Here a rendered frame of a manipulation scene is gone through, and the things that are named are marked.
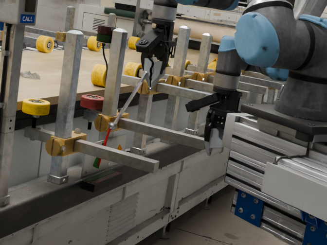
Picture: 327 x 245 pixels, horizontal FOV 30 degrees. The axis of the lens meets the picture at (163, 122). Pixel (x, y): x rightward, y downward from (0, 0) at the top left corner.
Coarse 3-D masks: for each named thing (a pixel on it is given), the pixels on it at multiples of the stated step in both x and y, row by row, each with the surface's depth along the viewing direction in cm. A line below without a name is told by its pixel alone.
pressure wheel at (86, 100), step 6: (84, 96) 199; (90, 96) 202; (96, 96) 203; (84, 102) 198; (90, 102) 197; (96, 102) 198; (102, 102) 199; (90, 108) 198; (96, 108) 198; (90, 126) 203
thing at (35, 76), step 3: (21, 72) 223; (24, 72) 224; (27, 72) 224; (30, 72) 223; (21, 75) 222; (24, 75) 221; (27, 75) 222; (30, 75) 222; (33, 75) 222; (36, 75) 222; (33, 78) 221; (36, 78) 222; (39, 78) 223
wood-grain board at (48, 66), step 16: (32, 64) 257; (48, 64) 264; (80, 64) 280; (96, 64) 289; (32, 80) 218; (48, 80) 223; (80, 80) 235; (32, 96) 190; (48, 96) 193; (80, 96) 209
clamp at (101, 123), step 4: (124, 112) 202; (100, 116) 191; (104, 116) 191; (108, 116) 192; (112, 116) 193; (116, 116) 194; (124, 116) 199; (96, 120) 192; (100, 120) 191; (104, 120) 190; (108, 120) 191; (112, 120) 192; (96, 124) 192; (100, 124) 191; (104, 124) 191; (108, 124) 191; (96, 128) 192; (100, 128) 191; (104, 128) 191; (108, 128) 191; (116, 128) 196; (120, 128) 198
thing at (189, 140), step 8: (88, 112) 201; (96, 112) 200; (88, 120) 202; (120, 120) 196; (128, 120) 196; (128, 128) 195; (136, 128) 194; (144, 128) 193; (152, 128) 191; (160, 128) 191; (152, 136) 192; (160, 136) 191; (168, 136) 189; (176, 136) 188; (184, 136) 187; (192, 136) 187; (184, 144) 187; (192, 144) 186; (200, 144) 185
